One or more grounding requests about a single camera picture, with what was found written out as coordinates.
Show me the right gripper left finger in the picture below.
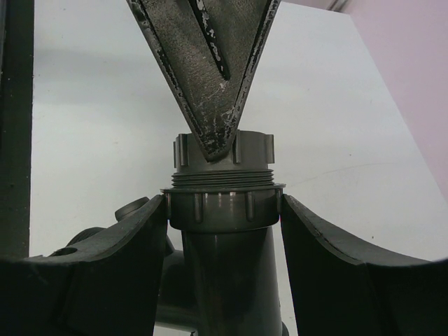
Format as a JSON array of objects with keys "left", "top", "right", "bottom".
[{"left": 1, "top": 195, "right": 167, "bottom": 335}]

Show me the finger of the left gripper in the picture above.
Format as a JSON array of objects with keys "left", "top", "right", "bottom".
[{"left": 127, "top": 0, "right": 279, "bottom": 162}]

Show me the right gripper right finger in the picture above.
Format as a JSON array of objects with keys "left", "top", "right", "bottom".
[{"left": 281, "top": 195, "right": 447, "bottom": 335}]

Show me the black pipe tee fitting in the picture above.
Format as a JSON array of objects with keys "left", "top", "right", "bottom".
[{"left": 66, "top": 187, "right": 290, "bottom": 336}]

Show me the black threaded coupling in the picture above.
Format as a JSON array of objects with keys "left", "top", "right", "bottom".
[{"left": 172, "top": 130, "right": 275, "bottom": 189}]

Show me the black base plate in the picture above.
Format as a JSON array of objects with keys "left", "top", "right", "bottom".
[{"left": 1, "top": 1, "right": 35, "bottom": 259}]

